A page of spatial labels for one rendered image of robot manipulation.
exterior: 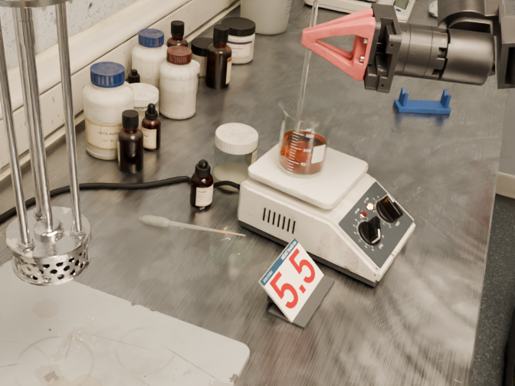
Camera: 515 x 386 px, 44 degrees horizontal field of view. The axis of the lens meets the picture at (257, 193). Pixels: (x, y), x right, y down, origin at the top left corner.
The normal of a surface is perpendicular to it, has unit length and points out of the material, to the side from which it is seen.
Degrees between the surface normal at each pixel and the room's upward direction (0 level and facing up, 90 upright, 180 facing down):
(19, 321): 0
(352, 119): 0
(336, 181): 0
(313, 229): 90
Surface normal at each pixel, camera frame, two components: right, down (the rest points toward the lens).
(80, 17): 0.93, 0.29
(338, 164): 0.10, -0.81
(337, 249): -0.52, 0.45
